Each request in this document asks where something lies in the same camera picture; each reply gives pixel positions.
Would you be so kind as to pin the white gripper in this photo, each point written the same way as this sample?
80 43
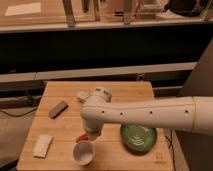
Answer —
93 135

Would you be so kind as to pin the red orange pepper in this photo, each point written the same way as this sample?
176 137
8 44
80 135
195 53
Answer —
81 137

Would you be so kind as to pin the white ceramic cup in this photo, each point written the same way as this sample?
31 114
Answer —
83 152

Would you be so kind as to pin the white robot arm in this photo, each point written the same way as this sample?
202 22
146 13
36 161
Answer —
190 114

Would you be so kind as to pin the green ceramic bowl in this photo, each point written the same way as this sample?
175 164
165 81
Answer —
138 138

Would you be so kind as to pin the grey rectangular block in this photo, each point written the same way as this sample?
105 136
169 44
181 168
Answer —
56 110

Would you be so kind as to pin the white sponge pad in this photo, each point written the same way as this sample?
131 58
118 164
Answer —
42 144

